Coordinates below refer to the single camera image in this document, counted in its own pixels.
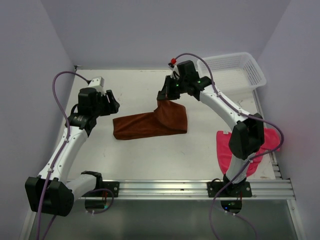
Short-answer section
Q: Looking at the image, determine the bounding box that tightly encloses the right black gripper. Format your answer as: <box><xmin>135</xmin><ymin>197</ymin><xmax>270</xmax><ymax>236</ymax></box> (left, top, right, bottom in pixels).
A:
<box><xmin>157</xmin><ymin>75</ymin><xmax>188</xmax><ymax>101</ymax></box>

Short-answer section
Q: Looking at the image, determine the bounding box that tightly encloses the brown towel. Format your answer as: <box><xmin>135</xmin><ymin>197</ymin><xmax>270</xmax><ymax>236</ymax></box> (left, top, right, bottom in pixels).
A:
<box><xmin>113</xmin><ymin>100</ymin><xmax>188</xmax><ymax>141</ymax></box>

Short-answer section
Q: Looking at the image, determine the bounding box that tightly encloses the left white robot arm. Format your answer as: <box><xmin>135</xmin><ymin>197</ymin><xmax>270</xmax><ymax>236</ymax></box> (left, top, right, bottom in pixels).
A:
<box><xmin>25</xmin><ymin>87</ymin><xmax>120</xmax><ymax>217</ymax></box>

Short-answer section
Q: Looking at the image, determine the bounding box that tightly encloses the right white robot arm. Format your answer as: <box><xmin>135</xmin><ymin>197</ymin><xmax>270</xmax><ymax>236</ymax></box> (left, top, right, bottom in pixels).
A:
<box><xmin>157</xmin><ymin>58</ymin><xmax>265</xmax><ymax>197</ymax></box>

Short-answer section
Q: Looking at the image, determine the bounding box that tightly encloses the white plastic basket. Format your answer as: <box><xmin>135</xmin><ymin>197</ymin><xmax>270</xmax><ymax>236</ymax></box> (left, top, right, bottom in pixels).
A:
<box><xmin>196</xmin><ymin>52</ymin><xmax>267</xmax><ymax>96</ymax></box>

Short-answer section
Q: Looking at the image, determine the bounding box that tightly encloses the pink towel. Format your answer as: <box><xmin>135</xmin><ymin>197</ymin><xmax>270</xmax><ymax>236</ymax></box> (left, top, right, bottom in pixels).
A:
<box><xmin>216</xmin><ymin>128</ymin><xmax>280</xmax><ymax>177</ymax></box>

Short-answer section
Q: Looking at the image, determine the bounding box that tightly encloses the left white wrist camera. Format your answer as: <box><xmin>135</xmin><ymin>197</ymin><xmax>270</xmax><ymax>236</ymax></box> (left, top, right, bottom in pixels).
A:
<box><xmin>88</xmin><ymin>76</ymin><xmax>105</xmax><ymax>94</ymax></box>

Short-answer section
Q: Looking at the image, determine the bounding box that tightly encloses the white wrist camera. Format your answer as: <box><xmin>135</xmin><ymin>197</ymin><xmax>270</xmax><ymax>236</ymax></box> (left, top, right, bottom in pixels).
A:
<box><xmin>88</xmin><ymin>76</ymin><xmax>105</xmax><ymax>94</ymax></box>
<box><xmin>170</xmin><ymin>64</ymin><xmax>180</xmax><ymax>80</ymax></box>

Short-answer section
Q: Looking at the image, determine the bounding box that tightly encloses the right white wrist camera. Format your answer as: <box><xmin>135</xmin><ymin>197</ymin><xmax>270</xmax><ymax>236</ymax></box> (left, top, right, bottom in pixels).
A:
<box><xmin>170</xmin><ymin>64</ymin><xmax>180</xmax><ymax>80</ymax></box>

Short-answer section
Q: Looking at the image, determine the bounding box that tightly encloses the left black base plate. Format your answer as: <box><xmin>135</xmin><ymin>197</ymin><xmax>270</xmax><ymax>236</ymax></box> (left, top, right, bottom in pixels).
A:
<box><xmin>97</xmin><ymin>180</ymin><xmax>120</xmax><ymax>198</ymax></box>

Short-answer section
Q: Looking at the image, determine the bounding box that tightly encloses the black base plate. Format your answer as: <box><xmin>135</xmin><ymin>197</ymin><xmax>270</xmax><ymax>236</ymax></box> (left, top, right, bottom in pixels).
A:
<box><xmin>97</xmin><ymin>180</ymin><xmax>120</xmax><ymax>198</ymax></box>
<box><xmin>206</xmin><ymin>179</ymin><xmax>253</xmax><ymax>198</ymax></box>

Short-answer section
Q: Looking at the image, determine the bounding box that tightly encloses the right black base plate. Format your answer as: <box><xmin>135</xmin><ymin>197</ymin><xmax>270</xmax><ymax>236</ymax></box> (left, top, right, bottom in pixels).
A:
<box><xmin>206</xmin><ymin>179</ymin><xmax>253</xmax><ymax>198</ymax></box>

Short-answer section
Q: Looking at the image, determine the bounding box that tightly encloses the aluminium mounting rail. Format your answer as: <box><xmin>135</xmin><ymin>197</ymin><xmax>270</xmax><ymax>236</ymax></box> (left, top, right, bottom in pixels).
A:
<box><xmin>74</xmin><ymin>177</ymin><xmax>297</xmax><ymax>201</ymax></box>

